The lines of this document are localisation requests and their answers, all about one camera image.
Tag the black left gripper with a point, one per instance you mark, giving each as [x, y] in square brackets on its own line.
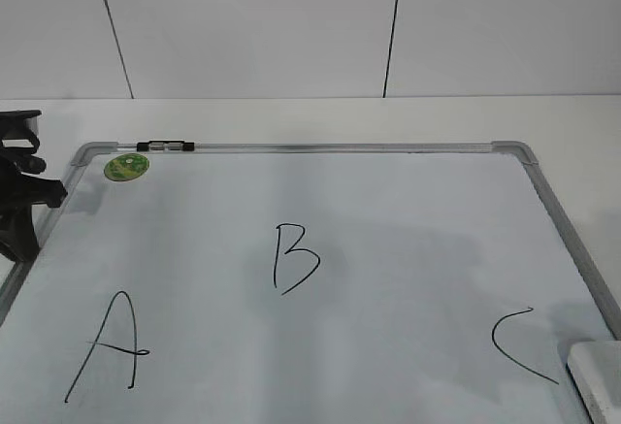
[20, 185]

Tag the round green sticker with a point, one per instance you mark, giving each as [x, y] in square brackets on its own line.
[126, 167]

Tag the white rectangular board eraser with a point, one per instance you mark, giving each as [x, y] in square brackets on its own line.
[595, 370]

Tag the white board with grey frame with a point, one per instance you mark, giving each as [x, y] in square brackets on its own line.
[303, 284]

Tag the black silver board hanger clip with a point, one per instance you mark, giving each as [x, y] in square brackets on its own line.
[153, 146]

